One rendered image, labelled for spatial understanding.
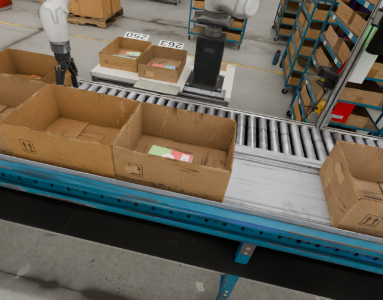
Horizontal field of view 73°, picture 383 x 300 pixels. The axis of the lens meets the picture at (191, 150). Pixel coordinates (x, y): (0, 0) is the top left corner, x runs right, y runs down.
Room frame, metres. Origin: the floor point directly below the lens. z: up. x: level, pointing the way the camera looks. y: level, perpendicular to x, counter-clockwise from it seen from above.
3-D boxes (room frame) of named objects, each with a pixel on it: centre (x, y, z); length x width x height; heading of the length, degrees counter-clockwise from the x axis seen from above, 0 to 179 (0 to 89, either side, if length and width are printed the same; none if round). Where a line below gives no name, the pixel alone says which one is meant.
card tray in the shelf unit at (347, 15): (2.47, -1.24, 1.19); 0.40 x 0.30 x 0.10; 174
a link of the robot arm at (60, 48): (1.24, 0.71, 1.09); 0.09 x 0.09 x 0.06
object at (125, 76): (1.91, 0.26, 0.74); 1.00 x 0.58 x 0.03; 84
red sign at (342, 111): (1.41, -0.83, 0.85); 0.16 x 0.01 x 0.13; 85
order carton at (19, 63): (1.33, 1.01, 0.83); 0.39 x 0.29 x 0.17; 86
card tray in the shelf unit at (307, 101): (2.48, -1.24, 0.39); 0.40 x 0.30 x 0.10; 175
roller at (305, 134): (1.12, -0.65, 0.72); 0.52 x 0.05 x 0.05; 175
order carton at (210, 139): (0.73, 0.05, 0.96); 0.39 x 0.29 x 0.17; 85
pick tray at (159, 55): (1.87, 0.29, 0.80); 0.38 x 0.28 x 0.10; 176
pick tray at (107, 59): (1.94, 0.60, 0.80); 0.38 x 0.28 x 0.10; 176
